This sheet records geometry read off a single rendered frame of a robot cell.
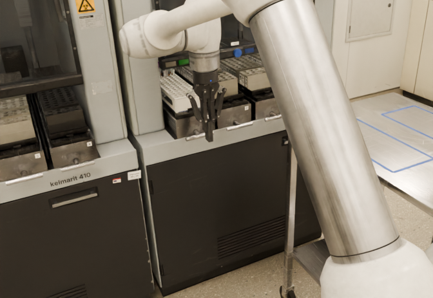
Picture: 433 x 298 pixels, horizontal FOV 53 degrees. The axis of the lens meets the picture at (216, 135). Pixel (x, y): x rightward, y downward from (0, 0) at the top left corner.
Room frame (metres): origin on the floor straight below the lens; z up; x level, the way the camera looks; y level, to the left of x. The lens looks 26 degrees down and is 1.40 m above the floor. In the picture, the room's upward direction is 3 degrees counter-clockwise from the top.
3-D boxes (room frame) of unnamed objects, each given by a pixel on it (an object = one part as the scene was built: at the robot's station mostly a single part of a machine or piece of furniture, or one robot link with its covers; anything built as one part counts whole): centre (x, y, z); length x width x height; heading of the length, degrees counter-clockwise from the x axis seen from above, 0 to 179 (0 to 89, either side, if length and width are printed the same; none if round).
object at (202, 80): (1.25, 0.02, 0.96); 0.08 x 0.07 x 0.09; 114
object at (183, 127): (1.65, 0.20, 0.78); 0.73 x 0.14 x 0.09; 24
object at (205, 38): (1.25, 0.04, 1.14); 0.13 x 0.11 x 0.16; 119
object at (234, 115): (1.71, 0.06, 0.78); 0.73 x 0.14 x 0.09; 24
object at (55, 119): (1.27, 0.47, 0.85); 0.12 x 0.02 x 0.06; 114
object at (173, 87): (1.53, 0.15, 0.83); 0.30 x 0.10 x 0.06; 24
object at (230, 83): (1.50, -0.03, 0.85); 0.12 x 0.02 x 0.06; 115
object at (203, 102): (1.25, 0.04, 0.89); 0.04 x 0.01 x 0.11; 24
